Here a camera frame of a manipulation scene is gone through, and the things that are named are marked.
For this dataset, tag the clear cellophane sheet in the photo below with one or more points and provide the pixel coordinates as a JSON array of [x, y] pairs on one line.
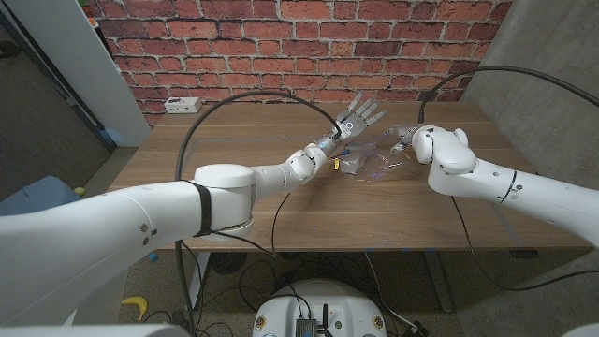
[[369, 161]]

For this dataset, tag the white wall panel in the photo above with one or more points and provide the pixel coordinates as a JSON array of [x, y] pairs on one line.
[[70, 56]]

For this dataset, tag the yellow banana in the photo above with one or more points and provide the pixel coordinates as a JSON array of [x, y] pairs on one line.
[[138, 304]]

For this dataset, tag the small yellow-green ball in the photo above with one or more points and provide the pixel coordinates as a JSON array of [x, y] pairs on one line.
[[80, 191]]

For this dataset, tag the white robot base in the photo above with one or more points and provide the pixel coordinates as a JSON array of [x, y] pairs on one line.
[[346, 304]]

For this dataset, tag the grey table leg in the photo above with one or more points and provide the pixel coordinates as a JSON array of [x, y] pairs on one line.
[[437, 281]]

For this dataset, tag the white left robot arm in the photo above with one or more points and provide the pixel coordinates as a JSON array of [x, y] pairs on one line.
[[140, 220]]

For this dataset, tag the black electronics box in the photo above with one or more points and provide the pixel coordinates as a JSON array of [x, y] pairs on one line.
[[306, 327]]

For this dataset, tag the red brick print backdrop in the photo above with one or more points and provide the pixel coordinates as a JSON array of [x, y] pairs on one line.
[[304, 47]]

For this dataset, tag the white robot torso edge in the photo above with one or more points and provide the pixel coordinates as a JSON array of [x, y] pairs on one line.
[[93, 331]]

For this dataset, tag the white table leg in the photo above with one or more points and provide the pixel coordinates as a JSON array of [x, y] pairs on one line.
[[201, 276]]

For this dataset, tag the black round floor object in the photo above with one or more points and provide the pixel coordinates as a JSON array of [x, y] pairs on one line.
[[229, 263]]

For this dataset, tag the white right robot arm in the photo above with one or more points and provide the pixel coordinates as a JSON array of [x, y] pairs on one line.
[[491, 178]]

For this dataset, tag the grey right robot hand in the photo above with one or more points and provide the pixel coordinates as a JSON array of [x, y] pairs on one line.
[[402, 136]]

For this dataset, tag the black plug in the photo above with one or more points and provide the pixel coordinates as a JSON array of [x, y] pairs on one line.
[[419, 329]]

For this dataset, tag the white power strip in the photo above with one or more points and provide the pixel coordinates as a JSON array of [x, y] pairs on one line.
[[182, 106]]

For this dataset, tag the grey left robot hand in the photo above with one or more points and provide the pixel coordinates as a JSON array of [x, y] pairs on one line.
[[351, 122]]

